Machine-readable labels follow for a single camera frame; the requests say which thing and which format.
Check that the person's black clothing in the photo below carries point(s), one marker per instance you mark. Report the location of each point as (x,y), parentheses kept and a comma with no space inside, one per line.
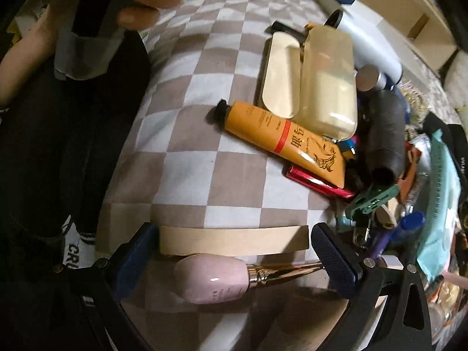
(55,153)

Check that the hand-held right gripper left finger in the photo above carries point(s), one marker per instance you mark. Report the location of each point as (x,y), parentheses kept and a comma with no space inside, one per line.
(133,259)

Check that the person's left forearm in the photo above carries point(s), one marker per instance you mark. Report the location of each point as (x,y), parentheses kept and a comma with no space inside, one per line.
(22,65)

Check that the wooden headboard shelf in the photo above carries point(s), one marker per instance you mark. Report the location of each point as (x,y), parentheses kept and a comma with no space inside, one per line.
(402,7)

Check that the gold oblong tray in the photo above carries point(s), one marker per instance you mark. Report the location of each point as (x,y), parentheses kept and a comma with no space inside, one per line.
(279,73)

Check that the blue bottle silver cap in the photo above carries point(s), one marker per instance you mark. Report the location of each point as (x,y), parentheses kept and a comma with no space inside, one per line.
(373,78)

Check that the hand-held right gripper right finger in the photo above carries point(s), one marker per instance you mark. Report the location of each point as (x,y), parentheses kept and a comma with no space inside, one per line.
(334,259)

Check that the cream glasses case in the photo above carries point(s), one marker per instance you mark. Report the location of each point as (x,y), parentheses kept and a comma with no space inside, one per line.
(329,80)

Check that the beige paper strip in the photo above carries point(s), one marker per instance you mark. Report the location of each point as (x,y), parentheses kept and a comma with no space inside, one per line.
(234,240)

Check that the white tumbler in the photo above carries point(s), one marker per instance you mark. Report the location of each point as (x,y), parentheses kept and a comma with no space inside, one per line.
(369,40)

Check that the red flat case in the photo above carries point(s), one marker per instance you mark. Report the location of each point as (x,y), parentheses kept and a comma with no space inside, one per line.
(314,184)

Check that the orange cream tube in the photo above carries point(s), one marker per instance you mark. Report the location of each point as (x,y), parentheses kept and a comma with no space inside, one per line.
(278,135)

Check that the green clip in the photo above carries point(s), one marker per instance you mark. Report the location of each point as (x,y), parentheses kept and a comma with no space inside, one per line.
(369,201)

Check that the teal wet wipes pack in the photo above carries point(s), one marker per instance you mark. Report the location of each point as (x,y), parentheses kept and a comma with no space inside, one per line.
(440,208)

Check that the checkered bed sheet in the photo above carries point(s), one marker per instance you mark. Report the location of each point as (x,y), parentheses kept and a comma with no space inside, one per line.
(182,117)

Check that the black cylinder pouch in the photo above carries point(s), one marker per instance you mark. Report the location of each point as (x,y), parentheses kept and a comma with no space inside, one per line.
(387,131)

